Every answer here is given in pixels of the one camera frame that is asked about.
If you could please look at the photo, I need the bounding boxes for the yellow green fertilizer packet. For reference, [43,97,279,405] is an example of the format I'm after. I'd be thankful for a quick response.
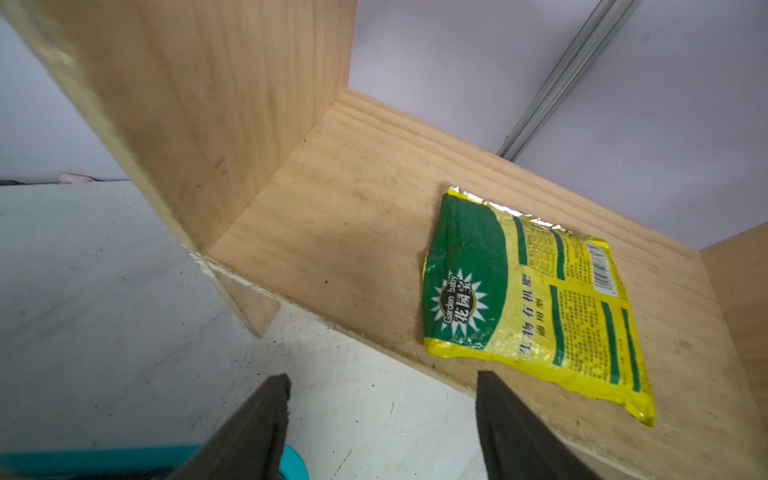
[422,187,656,426]

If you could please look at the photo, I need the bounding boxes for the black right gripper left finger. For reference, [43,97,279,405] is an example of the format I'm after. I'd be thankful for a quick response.
[169,374,291,479]

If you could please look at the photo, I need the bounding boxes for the aluminium frame post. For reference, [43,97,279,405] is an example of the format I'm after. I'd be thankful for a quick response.
[496,0,641,163]

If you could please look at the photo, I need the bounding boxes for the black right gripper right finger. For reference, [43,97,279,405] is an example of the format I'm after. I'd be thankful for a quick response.
[475,371,598,480]

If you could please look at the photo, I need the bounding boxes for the teal plastic basket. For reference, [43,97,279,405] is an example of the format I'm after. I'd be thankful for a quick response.
[1,436,310,479]

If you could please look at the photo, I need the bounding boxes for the wooden two-tier shelf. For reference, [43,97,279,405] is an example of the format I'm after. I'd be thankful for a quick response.
[1,1,767,479]

